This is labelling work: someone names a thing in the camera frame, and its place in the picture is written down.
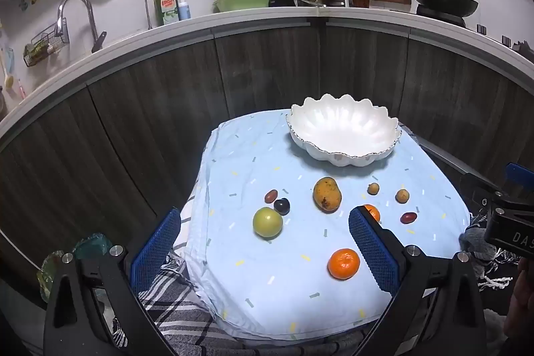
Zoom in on white scalloped bowl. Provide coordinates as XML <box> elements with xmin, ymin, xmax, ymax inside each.
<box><xmin>286</xmin><ymin>93</ymin><xmax>402</xmax><ymax>167</ymax></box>

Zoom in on person's right hand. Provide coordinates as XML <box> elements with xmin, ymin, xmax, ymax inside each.
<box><xmin>503</xmin><ymin>258</ymin><xmax>534</xmax><ymax>340</ymax></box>

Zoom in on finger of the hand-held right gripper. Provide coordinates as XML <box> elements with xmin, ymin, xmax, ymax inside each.
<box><xmin>460</xmin><ymin>171</ymin><xmax>507</xmax><ymax>215</ymax></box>
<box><xmin>504</xmin><ymin>162</ymin><xmax>534</xmax><ymax>194</ymax></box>

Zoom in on green plastic bags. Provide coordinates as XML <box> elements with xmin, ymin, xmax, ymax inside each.
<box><xmin>37</xmin><ymin>233</ymin><xmax>113</xmax><ymax>300</ymax></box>

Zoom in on green dish soap bottle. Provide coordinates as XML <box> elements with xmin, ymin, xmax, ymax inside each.
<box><xmin>155</xmin><ymin>0</ymin><xmax>180</xmax><ymax>25</ymax></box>

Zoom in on green apple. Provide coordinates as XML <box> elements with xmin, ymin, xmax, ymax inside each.
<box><xmin>252</xmin><ymin>207</ymin><xmax>284</xmax><ymax>238</ymax></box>

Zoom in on wire sink basket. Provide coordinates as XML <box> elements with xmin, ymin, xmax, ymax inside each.
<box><xmin>23</xmin><ymin>18</ymin><xmax>69</xmax><ymax>67</ymax></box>

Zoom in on grey metal rail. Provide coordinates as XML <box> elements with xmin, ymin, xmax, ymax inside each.
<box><xmin>400</xmin><ymin>122</ymin><xmax>501</xmax><ymax>186</ymax></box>

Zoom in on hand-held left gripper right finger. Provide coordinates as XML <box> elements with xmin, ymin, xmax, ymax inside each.
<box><xmin>348</xmin><ymin>205</ymin><xmax>488</xmax><ymax>356</ymax></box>

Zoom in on light blue patterned tablecloth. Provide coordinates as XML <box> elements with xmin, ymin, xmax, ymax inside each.
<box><xmin>184</xmin><ymin>109</ymin><xmax>472</xmax><ymax>340</ymax></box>

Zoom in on green plastic basin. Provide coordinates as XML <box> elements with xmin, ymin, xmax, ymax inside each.
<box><xmin>214</xmin><ymin>0</ymin><xmax>274</xmax><ymax>12</ymax></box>

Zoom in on kitchen counter with wood cabinets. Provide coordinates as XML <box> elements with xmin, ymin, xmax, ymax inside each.
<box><xmin>0</xmin><ymin>6</ymin><xmax>534</xmax><ymax>298</ymax></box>

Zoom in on yellow mango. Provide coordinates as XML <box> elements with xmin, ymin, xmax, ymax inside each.
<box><xmin>313</xmin><ymin>176</ymin><xmax>343</xmax><ymax>214</ymax></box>

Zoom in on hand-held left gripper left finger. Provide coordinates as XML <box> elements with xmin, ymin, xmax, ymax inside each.
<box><xmin>43</xmin><ymin>207</ymin><xmax>183</xmax><ymax>356</ymax></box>

